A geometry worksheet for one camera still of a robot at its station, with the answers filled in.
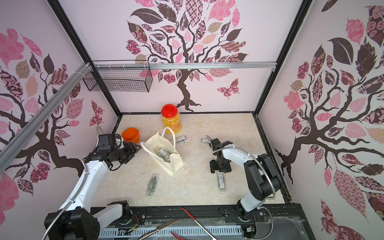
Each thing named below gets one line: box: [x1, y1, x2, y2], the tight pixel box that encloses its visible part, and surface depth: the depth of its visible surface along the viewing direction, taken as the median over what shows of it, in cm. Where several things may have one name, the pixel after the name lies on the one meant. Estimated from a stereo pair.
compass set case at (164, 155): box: [157, 148, 171, 163], surface depth 93 cm
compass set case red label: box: [159, 150, 171, 163], surface depth 92 cm
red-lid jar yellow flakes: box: [161, 104, 182, 135], surface depth 99 cm
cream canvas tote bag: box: [140, 127, 186, 177], surface depth 89 cm
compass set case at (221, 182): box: [218, 171, 225, 194], surface depth 85 cm
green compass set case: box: [146, 173, 160, 199], surface depth 85 cm
